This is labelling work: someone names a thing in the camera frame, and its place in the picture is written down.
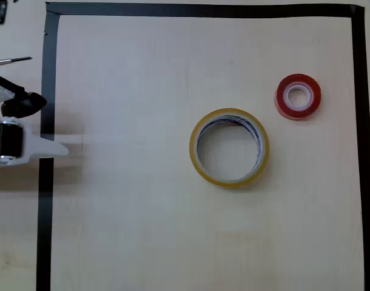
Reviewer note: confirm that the large yellow tape roll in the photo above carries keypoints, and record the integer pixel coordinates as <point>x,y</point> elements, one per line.
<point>193,148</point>

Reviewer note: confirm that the black webcam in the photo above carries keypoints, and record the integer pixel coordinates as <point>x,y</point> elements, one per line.
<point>24,104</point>

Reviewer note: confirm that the thin metal screwdriver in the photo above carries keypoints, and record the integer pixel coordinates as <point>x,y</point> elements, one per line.
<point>18,59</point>

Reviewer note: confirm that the small red tape roll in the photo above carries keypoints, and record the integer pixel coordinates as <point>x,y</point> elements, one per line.
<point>282,103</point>

